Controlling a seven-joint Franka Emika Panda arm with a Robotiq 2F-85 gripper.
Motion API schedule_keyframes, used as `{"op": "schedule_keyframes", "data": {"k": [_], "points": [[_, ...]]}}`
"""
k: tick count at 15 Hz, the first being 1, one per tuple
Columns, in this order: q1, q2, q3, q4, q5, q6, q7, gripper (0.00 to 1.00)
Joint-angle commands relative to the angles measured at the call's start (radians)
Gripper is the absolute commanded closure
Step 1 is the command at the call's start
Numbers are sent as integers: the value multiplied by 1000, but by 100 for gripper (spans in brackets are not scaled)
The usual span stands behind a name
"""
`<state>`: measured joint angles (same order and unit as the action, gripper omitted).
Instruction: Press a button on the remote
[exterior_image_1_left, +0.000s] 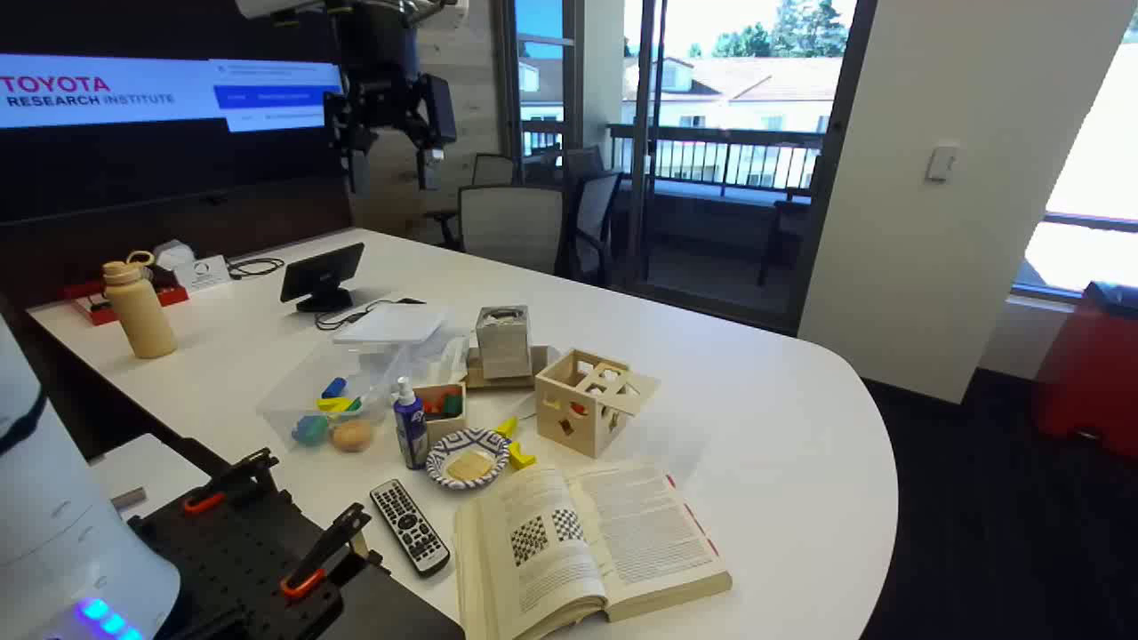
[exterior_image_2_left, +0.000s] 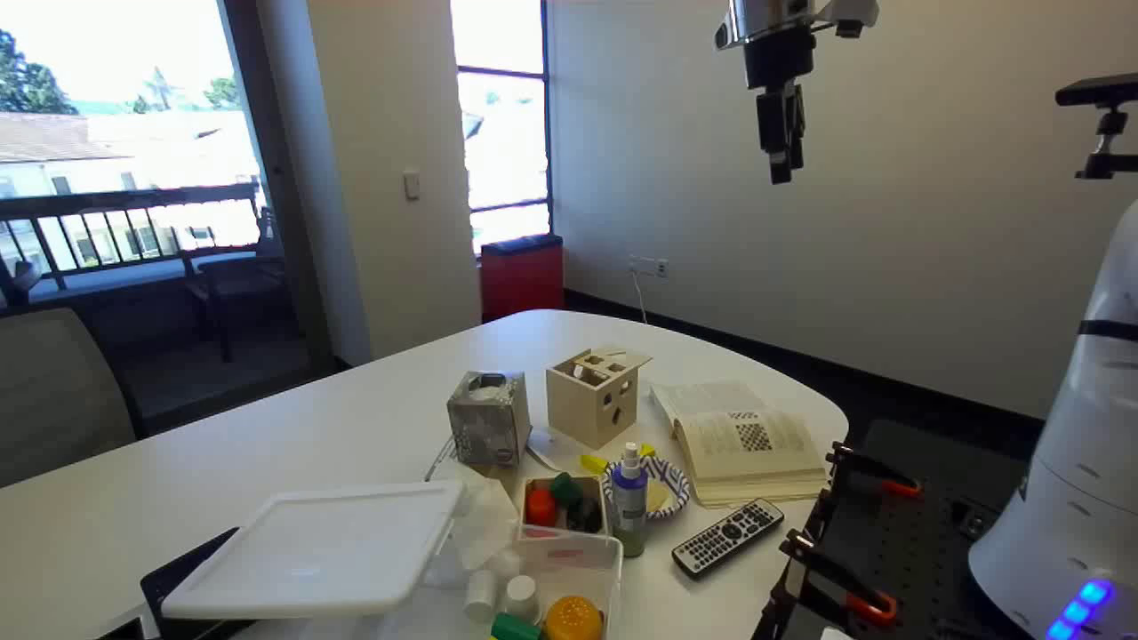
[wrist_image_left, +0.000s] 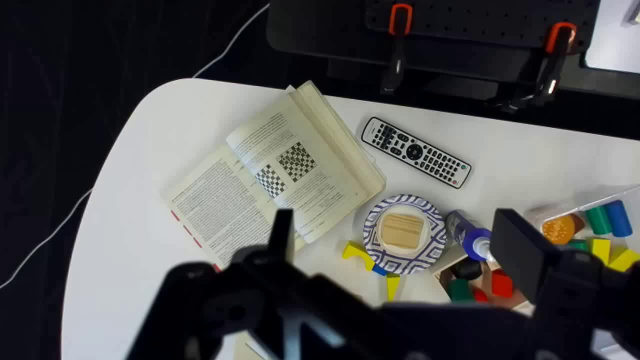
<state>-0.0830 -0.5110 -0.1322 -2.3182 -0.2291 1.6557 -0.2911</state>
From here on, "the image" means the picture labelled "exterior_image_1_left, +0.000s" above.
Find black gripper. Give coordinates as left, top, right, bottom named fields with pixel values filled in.
left=325, top=71, right=431, bottom=196

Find black remote control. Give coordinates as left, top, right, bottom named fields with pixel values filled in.
left=367, top=476, right=456, bottom=580

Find grey office chair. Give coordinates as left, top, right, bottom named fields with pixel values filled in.
left=452, top=181, right=569, bottom=276

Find white plastic bin lid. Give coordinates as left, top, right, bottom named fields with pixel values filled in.
left=332, top=303, right=452, bottom=350

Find clear plastic bag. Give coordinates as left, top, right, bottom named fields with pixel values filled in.
left=384, top=334, right=474, bottom=388

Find grey marbled tissue box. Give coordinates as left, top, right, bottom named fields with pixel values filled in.
left=474, top=303, right=532, bottom=384

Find dark office chair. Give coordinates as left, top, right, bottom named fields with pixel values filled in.
left=557, top=144, right=626, bottom=288

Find flat wooden tray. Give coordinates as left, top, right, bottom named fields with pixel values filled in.
left=464, top=341, right=562, bottom=396

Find yellow and blue toy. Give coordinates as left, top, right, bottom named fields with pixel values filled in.
left=313, top=373, right=370, bottom=418

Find clear plastic storage bin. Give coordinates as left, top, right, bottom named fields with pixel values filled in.
left=257, top=336, right=413, bottom=458

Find small wooden box coloured blocks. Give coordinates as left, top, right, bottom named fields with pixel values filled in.
left=413, top=381, right=468, bottom=443

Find round orange toy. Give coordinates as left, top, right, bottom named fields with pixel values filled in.
left=328, top=416, right=377, bottom=458

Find green teal toy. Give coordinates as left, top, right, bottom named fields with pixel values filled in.
left=287, top=412, right=337, bottom=451

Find beige water bottle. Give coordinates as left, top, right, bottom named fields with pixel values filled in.
left=100, top=244, right=180, bottom=364

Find blue patterned plate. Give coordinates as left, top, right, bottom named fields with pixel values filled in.
left=423, top=425, right=512, bottom=494

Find beige toy toast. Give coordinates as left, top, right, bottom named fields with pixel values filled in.
left=442, top=448, right=493, bottom=488

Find wooden shape sorter box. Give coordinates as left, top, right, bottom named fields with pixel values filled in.
left=532, top=346, right=661, bottom=461

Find yellow toy pieces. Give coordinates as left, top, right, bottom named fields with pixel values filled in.
left=493, top=416, right=541, bottom=473

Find flat red tray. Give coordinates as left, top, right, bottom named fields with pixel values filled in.
left=70, top=282, right=192, bottom=330

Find dark balcony railing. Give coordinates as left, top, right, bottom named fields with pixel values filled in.
left=520, top=118, right=829, bottom=199

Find neighbouring building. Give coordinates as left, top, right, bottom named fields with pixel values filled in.
left=653, top=49, right=846, bottom=136

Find dark balcony chair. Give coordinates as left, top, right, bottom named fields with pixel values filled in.
left=755, top=192, right=818, bottom=288

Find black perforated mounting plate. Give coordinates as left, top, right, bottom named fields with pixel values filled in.
left=124, top=478, right=468, bottom=640

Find open paperback book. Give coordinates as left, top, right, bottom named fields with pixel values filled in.
left=452, top=456, right=735, bottom=640

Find red bin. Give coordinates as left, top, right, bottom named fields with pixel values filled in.
left=1028, top=276, right=1138, bottom=461

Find coiled grey cable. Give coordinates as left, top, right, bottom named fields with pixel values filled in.
left=223, top=247, right=287, bottom=285

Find wall television screen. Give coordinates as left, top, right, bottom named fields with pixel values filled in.
left=0, top=49, right=350, bottom=140

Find black clamp orange handle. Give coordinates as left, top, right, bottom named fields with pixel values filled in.
left=178, top=443, right=283, bottom=519
left=277, top=500, right=373, bottom=605

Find white light switch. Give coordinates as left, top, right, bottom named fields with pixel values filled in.
left=920, top=140, right=965, bottom=186

